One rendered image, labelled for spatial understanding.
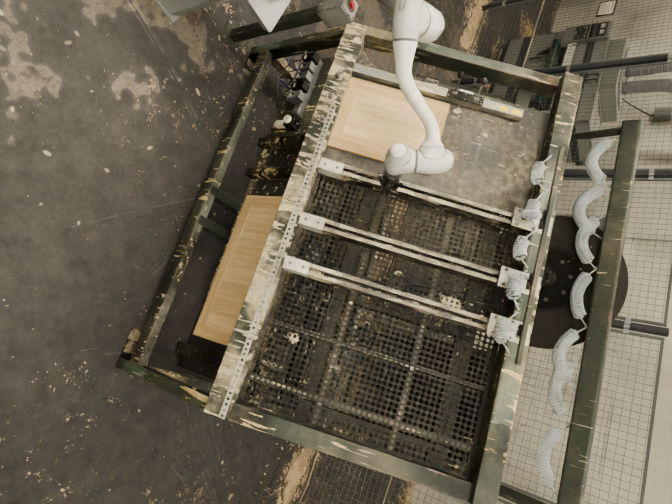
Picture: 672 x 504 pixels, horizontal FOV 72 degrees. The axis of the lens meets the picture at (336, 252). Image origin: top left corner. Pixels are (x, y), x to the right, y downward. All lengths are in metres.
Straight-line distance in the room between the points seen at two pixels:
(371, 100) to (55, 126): 1.58
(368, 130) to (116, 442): 2.24
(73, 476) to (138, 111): 1.98
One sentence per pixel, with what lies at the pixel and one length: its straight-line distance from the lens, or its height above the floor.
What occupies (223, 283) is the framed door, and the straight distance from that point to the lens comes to 2.77.
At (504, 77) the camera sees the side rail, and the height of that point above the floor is 1.56.
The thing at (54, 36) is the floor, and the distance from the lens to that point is 2.71.
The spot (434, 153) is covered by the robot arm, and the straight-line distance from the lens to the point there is 2.02.
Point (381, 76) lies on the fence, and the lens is 2.71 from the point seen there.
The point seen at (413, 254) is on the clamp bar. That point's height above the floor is 1.41.
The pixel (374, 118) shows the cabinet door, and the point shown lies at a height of 1.05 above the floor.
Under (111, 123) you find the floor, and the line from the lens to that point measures 2.76.
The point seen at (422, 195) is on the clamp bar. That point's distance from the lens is 2.37.
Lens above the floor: 2.42
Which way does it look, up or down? 36 degrees down
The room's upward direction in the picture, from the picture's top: 97 degrees clockwise
